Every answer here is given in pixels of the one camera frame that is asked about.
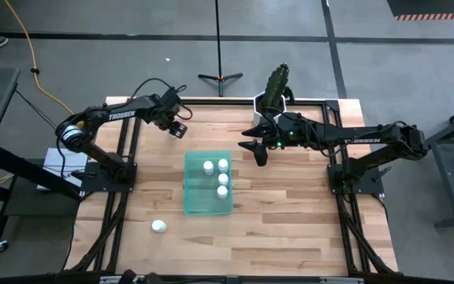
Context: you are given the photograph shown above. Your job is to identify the teal translucent plastic basket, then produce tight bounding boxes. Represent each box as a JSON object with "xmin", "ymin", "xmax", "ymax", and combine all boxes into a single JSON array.
[{"xmin": 183, "ymin": 149, "xmax": 235, "ymax": 217}]

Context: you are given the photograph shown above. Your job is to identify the black tripod stand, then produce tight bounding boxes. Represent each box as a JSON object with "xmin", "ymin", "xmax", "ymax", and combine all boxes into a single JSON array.
[{"xmin": 197, "ymin": 0, "xmax": 244, "ymax": 98}]

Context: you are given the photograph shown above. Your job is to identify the white plant pot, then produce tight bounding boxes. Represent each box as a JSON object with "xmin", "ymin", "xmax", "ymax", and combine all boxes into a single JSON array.
[{"xmin": 252, "ymin": 91, "xmax": 288, "ymax": 125}]

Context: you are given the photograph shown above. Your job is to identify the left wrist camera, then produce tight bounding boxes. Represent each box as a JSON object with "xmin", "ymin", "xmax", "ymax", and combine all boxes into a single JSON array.
[{"xmin": 160, "ymin": 87, "xmax": 184, "ymax": 107}]

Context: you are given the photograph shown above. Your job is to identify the black table frame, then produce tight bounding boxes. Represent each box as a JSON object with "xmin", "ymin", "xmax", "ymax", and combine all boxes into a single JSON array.
[{"xmin": 64, "ymin": 96, "xmax": 398, "ymax": 278}]

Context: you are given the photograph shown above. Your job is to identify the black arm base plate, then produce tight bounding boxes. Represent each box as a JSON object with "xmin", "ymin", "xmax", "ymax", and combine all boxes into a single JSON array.
[
  {"xmin": 327, "ymin": 163, "xmax": 386, "ymax": 197},
  {"xmin": 79, "ymin": 160, "xmax": 138, "ymax": 194}
]

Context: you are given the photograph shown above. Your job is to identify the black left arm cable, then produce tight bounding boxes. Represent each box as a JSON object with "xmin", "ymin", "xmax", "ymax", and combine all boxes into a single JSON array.
[{"xmin": 129, "ymin": 77, "xmax": 194, "ymax": 121}]

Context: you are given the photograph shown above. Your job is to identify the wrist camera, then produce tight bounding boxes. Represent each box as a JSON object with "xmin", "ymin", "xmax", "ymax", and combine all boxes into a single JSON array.
[
  {"xmin": 160, "ymin": 87, "xmax": 184, "ymax": 107},
  {"xmin": 265, "ymin": 111, "xmax": 288, "ymax": 128}
]

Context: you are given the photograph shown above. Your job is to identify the yellow cable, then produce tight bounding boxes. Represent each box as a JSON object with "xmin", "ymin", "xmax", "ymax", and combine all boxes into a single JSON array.
[{"xmin": 2, "ymin": 0, "xmax": 75, "ymax": 116}]

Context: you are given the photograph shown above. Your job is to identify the green cactus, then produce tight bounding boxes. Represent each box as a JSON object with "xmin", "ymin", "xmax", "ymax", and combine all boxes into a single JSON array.
[{"xmin": 259, "ymin": 62, "xmax": 292, "ymax": 114}]

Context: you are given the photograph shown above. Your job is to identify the black hazard stripe mat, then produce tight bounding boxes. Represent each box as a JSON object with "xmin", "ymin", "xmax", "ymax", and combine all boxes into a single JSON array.
[{"xmin": 385, "ymin": 0, "xmax": 454, "ymax": 21}]

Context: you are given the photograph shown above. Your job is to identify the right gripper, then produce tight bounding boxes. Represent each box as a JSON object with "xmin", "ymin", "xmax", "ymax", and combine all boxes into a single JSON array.
[{"xmin": 237, "ymin": 114, "xmax": 297, "ymax": 167}]

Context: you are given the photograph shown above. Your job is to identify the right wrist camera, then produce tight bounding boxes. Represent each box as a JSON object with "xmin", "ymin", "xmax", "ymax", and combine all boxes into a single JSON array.
[{"xmin": 265, "ymin": 111, "xmax": 288, "ymax": 128}]

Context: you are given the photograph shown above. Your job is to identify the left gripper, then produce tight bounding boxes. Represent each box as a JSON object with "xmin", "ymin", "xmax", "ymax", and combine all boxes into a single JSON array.
[{"xmin": 151, "ymin": 103, "xmax": 189, "ymax": 140}]

